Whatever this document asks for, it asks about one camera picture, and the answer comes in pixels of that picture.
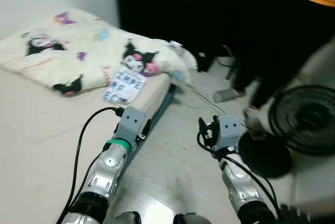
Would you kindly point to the beige sheeted bed mattress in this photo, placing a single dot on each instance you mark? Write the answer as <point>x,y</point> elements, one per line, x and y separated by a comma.
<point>42,130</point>

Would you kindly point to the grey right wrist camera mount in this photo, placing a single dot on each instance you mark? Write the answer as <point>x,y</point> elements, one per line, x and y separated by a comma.
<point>229,132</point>

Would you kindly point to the blue white paperback book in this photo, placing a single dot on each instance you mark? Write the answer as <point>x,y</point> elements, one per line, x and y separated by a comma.
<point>124,85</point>

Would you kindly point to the grey robot leg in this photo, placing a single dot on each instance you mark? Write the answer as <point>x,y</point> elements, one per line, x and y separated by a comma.
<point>191,218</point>
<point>125,218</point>

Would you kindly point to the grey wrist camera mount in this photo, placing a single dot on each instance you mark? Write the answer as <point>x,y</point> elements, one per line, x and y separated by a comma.
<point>229,132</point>
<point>131,124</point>

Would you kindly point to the grey left robot leg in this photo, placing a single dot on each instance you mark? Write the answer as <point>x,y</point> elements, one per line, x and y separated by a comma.
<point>125,218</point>

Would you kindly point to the cream cartoon print blanket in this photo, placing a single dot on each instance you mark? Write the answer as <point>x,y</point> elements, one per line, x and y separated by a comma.
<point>78,62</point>

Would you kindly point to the grey right robot leg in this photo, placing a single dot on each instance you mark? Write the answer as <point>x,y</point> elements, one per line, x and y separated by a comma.
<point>191,218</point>

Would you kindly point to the black standing fan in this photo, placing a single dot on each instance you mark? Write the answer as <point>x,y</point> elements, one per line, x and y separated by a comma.
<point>303,119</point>

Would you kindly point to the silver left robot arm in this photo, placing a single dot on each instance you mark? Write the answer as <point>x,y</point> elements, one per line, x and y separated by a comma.
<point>107,177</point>

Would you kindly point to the black foam puzzle mat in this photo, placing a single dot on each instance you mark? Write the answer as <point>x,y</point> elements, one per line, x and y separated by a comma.
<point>298,216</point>

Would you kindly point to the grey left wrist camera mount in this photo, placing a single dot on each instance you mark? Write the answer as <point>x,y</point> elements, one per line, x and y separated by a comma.
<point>131,124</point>

